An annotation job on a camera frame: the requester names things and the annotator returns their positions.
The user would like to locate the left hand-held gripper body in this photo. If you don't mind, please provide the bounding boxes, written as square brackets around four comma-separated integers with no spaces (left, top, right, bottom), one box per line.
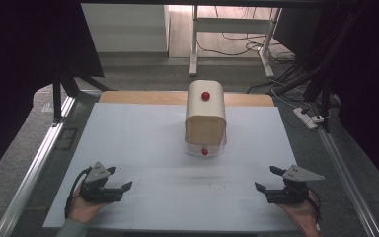
[78,161,125,203]

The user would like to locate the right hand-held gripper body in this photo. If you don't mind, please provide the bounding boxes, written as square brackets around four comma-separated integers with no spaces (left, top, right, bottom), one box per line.
[264,164,326,205]

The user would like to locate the clear lid with red knob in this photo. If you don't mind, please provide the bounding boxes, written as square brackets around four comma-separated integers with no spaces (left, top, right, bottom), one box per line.
[184,136,228,158]

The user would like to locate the cream box with red knob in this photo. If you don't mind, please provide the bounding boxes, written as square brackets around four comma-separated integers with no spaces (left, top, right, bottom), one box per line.
[184,79,228,147]

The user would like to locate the person's left hand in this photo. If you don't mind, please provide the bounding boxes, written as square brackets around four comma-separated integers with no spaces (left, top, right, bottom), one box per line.
[67,186,111,225]

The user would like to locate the person's right hand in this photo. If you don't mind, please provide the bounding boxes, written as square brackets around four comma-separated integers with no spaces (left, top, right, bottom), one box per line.
[275,190,322,237]

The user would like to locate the white paper sheet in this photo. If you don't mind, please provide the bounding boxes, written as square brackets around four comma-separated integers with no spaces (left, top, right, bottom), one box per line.
[41,102,300,232]

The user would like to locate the white power strip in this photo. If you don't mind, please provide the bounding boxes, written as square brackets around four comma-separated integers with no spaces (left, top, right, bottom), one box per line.
[292,107,319,130]

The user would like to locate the white plug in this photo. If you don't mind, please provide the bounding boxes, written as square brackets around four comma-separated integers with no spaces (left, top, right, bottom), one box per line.
[311,114,331,125]

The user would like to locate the black metal stand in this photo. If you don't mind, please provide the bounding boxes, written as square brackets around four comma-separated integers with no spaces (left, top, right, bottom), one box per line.
[270,9,349,134]
[51,63,114,127]

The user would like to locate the black curtain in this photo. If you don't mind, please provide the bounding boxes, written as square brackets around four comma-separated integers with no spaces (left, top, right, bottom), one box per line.
[272,0,379,198]
[0,0,106,187]

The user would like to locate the white cabinet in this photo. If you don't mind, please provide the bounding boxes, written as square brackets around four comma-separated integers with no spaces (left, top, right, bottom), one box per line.
[80,3,172,54]

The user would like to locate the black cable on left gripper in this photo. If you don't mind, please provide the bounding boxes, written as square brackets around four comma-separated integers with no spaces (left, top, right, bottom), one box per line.
[64,166,94,220]

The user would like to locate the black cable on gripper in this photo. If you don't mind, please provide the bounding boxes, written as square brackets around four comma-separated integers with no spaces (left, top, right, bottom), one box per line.
[306,187,323,225]
[64,166,94,220]

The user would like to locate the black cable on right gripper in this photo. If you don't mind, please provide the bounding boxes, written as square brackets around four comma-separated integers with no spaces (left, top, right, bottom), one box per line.
[306,187,323,225]

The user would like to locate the aluminium rail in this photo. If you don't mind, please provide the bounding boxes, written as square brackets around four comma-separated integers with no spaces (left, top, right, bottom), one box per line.
[317,126,379,237]
[0,95,78,237]

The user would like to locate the white cable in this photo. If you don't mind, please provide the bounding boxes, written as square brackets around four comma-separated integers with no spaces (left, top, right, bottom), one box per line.
[269,78,302,111]

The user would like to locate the black floor cables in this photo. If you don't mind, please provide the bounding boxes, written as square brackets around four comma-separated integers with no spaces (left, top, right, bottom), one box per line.
[195,5,297,95]

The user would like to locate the white desk frame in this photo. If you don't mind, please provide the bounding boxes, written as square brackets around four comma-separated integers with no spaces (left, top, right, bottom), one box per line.
[189,4,283,79]

